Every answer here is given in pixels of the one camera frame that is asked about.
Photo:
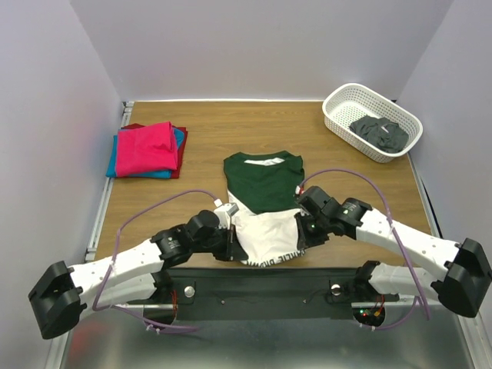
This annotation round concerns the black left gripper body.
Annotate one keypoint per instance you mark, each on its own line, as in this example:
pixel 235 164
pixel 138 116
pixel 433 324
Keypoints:
pixel 220 244

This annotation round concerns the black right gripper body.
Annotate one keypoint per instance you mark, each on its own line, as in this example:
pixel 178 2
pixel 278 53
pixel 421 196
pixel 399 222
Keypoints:
pixel 302 229

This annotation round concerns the white and green t-shirt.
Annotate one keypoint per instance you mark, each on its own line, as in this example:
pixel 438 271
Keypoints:
pixel 263 188

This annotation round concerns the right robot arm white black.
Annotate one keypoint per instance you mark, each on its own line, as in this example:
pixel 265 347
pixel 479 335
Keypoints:
pixel 458 275

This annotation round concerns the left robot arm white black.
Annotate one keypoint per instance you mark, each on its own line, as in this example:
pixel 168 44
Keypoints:
pixel 63 294

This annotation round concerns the dark red folded t-shirt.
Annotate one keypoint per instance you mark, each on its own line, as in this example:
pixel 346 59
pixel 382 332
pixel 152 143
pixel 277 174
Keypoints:
pixel 181 135

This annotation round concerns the grey t-shirt in basket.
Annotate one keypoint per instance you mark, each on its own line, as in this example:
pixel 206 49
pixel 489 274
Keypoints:
pixel 381 133

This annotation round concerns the pink folded t-shirt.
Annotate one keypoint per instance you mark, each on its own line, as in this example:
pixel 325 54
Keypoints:
pixel 146 149

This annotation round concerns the white perforated laundry basket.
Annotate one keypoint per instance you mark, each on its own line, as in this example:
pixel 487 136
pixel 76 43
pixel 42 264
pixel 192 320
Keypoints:
pixel 353 101

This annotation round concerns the blue folded t-shirt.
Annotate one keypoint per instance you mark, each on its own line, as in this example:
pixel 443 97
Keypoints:
pixel 111 170

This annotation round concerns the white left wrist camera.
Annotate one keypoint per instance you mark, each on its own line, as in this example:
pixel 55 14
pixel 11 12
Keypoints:
pixel 225 212

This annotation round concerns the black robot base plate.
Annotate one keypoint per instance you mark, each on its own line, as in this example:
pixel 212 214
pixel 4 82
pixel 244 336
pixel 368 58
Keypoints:
pixel 210 294

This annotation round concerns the aluminium frame rail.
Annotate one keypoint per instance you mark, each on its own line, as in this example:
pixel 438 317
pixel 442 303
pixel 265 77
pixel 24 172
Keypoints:
pixel 217 130

